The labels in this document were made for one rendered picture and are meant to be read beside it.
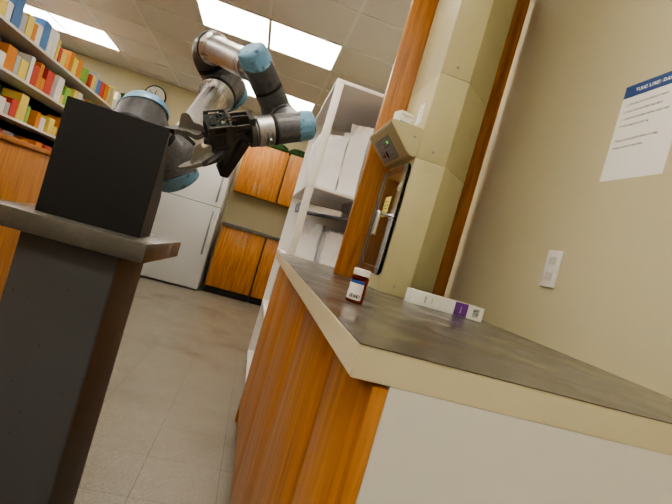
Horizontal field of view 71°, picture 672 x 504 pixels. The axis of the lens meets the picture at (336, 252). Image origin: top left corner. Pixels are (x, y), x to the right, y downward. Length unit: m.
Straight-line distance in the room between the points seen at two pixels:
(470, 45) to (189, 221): 5.16
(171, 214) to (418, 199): 5.15
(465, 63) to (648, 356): 1.08
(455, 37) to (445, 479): 1.47
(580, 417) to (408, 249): 1.06
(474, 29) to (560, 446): 1.45
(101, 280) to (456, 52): 1.32
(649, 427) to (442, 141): 1.18
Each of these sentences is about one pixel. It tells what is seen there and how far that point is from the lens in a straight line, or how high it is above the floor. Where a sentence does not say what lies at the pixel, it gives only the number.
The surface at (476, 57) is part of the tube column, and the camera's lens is 1.82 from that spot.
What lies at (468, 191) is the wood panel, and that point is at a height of 1.43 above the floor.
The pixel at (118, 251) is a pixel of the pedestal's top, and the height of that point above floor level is 0.91.
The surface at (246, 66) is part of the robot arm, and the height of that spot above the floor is 1.40.
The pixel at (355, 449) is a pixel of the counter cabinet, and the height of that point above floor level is 0.82.
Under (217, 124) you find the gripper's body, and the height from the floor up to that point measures 1.23.
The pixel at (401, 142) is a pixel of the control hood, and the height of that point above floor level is 1.44.
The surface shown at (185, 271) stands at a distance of 6.52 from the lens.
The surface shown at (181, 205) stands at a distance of 6.51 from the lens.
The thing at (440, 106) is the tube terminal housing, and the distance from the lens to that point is 1.72.
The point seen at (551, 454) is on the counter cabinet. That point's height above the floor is 0.87.
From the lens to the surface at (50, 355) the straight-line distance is 1.15.
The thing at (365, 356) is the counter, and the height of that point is 0.93.
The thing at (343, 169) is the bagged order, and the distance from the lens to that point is 2.94.
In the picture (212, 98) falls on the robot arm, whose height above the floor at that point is 1.37.
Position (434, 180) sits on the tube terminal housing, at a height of 1.36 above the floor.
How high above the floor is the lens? 1.03
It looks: level
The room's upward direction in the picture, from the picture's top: 16 degrees clockwise
